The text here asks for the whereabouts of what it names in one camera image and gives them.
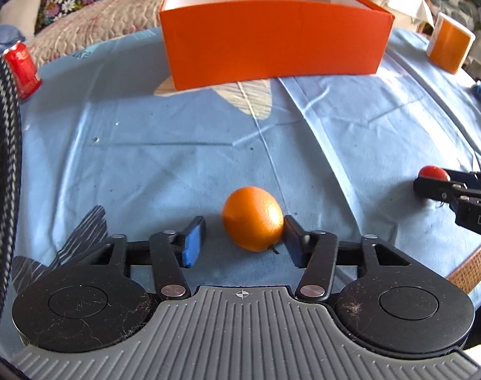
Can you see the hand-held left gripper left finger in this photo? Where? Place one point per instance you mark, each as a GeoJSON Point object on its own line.
{"type": "Point", "coordinates": [193, 241]}

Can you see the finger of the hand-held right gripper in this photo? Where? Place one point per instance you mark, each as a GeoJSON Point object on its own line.
{"type": "Point", "coordinates": [470, 176]}
{"type": "Point", "coordinates": [434, 190]}

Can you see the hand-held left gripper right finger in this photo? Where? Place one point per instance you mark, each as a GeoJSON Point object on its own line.
{"type": "Point", "coordinates": [294, 241]}

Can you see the small red tomato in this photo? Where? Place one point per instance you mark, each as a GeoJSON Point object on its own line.
{"type": "Point", "coordinates": [432, 172]}

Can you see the large orange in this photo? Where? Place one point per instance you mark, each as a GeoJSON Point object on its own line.
{"type": "Point", "coordinates": [250, 217]}

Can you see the orange cardboard box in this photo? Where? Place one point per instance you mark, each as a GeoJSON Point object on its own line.
{"type": "Point", "coordinates": [272, 43]}

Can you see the wooden cane seat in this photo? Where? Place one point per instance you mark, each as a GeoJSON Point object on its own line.
{"type": "Point", "coordinates": [472, 265]}

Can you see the light blue star-print tablecloth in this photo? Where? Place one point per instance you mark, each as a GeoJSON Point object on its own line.
{"type": "Point", "coordinates": [145, 146]}

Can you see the orange canister with white lid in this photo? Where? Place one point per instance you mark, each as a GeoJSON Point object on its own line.
{"type": "Point", "coordinates": [450, 45]}

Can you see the white draped cloth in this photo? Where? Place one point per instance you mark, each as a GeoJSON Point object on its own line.
{"type": "Point", "coordinates": [402, 0]}

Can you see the beige quilted sofa cover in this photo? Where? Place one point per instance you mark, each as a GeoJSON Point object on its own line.
{"type": "Point", "coordinates": [106, 19]}

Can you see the red soda can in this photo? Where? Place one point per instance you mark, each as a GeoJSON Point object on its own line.
{"type": "Point", "coordinates": [23, 71]}

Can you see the blue striped blanket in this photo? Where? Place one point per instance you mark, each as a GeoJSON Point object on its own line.
{"type": "Point", "coordinates": [9, 33]}

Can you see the white pillow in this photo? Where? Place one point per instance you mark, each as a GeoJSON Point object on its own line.
{"type": "Point", "coordinates": [23, 8]}

